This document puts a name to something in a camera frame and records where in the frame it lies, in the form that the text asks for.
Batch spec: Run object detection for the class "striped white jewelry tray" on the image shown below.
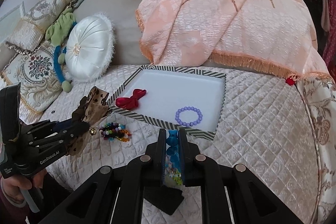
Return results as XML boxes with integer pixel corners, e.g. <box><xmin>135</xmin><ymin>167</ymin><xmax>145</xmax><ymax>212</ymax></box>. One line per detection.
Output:
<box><xmin>108</xmin><ymin>65</ymin><xmax>226</xmax><ymax>140</ymax></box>

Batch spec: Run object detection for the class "embroidered cream bolster pillow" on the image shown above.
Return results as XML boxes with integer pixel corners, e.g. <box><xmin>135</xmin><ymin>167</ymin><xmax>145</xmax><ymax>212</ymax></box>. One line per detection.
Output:
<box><xmin>5</xmin><ymin>0</ymin><xmax>72</xmax><ymax>55</ymax></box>

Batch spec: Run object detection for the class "quilted beige bedspread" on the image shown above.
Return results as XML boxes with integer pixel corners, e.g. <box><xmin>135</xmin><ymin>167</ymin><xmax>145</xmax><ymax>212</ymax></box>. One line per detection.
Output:
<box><xmin>47</xmin><ymin>69</ymin><xmax>318</xmax><ymax>223</ymax></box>

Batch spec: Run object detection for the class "floral beige bed cover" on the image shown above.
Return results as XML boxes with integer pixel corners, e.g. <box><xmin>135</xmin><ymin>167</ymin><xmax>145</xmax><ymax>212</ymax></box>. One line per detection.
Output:
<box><xmin>296</xmin><ymin>74</ymin><xmax>335</xmax><ymax>223</ymax></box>

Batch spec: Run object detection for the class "blue bead bracelet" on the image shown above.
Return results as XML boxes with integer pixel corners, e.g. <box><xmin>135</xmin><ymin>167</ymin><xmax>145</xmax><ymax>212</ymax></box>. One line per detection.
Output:
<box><xmin>165</xmin><ymin>130</ymin><xmax>184</xmax><ymax>187</ymax></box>

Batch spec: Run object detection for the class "green and blue plush toy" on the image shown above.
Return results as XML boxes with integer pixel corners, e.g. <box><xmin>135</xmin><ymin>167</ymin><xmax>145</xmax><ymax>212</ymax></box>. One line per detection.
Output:
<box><xmin>45</xmin><ymin>8</ymin><xmax>76</xmax><ymax>93</ymax></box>

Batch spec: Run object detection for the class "embroidered floral square pillow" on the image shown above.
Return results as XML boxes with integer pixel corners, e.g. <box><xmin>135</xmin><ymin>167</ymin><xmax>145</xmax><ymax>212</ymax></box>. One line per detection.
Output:
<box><xmin>1</xmin><ymin>41</ymin><xmax>63</xmax><ymax>124</ymax></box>

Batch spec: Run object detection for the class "round white satin cushion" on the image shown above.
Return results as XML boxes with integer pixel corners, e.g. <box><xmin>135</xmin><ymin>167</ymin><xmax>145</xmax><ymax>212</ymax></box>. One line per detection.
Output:
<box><xmin>65</xmin><ymin>13</ymin><xmax>116</xmax><ymax>82</ymax></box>

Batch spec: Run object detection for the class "peach fringed blanket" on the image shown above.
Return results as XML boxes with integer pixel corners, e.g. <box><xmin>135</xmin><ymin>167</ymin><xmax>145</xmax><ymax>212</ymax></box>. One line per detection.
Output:
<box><xmin>136</xmin><ymin>0</ymin><xmax>330</xmax><ymax>79</ymax></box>

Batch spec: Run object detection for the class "brown scrunchie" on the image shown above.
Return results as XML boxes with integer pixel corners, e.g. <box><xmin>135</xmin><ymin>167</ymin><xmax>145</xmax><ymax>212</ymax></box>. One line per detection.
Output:
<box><xmin>71</xmin><ymin>96</ymin><xmax>89</xmax><ymax>146</ymax></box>

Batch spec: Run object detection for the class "purple bead bracelet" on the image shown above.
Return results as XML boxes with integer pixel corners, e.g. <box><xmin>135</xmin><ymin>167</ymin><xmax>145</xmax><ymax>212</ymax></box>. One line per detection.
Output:
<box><xmin>175</xmin><ymin>106</ymin><xmax>203</xmax><ymax>127</ymax></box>

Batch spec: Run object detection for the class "multicolour bead bracelet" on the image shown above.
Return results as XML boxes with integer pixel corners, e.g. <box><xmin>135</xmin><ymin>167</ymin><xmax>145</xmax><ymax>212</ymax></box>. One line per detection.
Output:
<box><xmin>99</xmin><ymin>122</ymin><xmax>127</xmax><ymax>140</ymax></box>

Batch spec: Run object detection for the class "person's left hand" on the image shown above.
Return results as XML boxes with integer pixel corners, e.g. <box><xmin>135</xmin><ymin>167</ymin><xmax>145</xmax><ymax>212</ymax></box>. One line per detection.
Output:
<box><xmin>1</xmin><ymin>169</ymin><xmax>47</xmax><ymax>205</ymax></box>

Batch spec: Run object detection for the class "red ribbon bow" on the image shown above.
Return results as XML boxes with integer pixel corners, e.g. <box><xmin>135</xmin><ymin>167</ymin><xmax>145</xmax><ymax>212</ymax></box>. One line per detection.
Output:
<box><xmin>115</xmin><ymin>89</ymin><xmax>147</xmax><ymax>110</ymax></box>

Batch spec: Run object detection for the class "leopard print ribbon bow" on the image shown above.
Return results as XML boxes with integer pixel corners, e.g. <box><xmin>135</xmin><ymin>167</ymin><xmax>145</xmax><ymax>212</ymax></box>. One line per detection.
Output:
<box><xmin>67</xmin><ymin>86</ymin><xmax>109</xmax><ymax>156</ymax></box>

